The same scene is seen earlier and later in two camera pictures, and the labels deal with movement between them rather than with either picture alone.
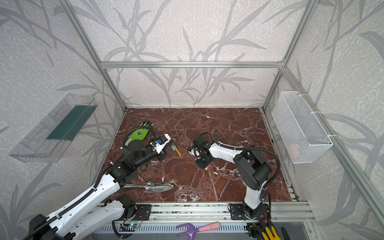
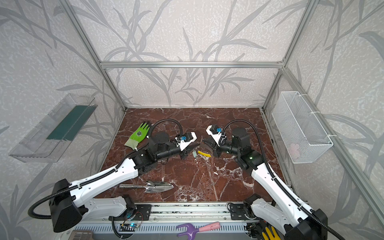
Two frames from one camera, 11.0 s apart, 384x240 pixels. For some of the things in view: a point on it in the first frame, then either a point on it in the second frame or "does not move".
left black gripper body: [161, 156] to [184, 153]
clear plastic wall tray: [50, 141] does not move
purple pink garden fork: [192, 231] does not move
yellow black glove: [267, 231] does not move
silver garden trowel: [151, 186] does not move
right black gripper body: [201, 160] to [214, 147]
